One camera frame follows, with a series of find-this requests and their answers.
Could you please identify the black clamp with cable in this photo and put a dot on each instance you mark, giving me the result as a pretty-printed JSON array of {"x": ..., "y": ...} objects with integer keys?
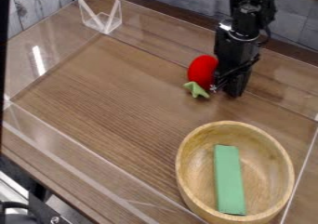
[{"x": 32, "y": 213}]

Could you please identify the wooden oval bowl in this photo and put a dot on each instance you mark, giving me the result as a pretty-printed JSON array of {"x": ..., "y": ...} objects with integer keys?
[{"x": 265, "y": 168}]

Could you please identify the clear acrylic tray enclosure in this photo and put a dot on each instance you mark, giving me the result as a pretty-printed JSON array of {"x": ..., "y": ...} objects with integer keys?
[{"x": 102, "y": 127}]

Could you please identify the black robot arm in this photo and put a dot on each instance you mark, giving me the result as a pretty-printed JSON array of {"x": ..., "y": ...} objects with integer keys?
[{"x": 251, "y": 16}]

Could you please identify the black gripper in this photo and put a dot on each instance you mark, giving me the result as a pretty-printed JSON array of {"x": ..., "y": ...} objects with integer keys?
[{"x": 236, "y": 51}]

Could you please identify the red felt fruit green leaf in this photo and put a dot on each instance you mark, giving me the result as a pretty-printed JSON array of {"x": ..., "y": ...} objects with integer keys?
[{"x": 200, "y": 76}]

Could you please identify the green rectangular block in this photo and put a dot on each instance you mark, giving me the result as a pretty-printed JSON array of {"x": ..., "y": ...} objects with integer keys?
[{"x": 228, "y": 184}]

